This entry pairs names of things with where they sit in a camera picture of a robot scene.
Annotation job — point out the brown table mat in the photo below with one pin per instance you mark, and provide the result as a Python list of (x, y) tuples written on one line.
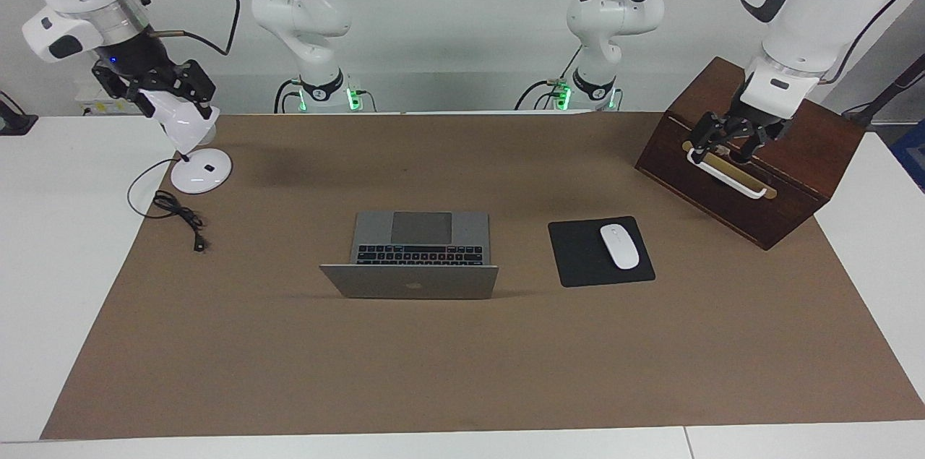
[(462, 372)]

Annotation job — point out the white power strip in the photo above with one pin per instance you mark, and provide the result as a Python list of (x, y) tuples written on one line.
[(108, 107)]

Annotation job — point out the white desk lamp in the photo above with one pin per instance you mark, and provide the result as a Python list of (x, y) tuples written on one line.
[(202, 173)]

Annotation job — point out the black stand pole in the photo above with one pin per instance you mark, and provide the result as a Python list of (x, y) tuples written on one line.
[(885, 94)]

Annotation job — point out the dark brown wooden box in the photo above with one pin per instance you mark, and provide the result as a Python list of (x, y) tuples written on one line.
[(795, 170)]

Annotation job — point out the white computer mouse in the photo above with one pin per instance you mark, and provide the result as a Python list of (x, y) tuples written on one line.
[(620, 247)]

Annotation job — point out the black clamp mount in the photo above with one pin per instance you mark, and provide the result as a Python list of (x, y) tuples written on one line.
[(14, 123)]

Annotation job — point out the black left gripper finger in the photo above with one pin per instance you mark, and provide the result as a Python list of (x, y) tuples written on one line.
[(710, 134), (757, 144)]

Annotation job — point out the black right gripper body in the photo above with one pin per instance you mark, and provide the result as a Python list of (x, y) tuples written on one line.
[(141, 58)]

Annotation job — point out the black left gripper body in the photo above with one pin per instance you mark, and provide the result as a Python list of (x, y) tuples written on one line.
[(759, 123)]

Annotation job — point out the blue crate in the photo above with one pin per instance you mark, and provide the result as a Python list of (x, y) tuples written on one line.
[(914, 155)]

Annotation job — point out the black mouse pad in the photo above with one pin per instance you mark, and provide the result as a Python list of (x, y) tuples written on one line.
[(578, 256)]

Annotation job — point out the silver grey laptop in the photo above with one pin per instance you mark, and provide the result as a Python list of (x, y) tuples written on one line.
[(419, 228)]

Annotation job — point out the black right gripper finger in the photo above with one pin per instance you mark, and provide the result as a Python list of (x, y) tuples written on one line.
[(196, 87), (123, 87)]

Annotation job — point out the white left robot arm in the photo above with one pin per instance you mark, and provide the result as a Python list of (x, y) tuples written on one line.
[(816, 11)]

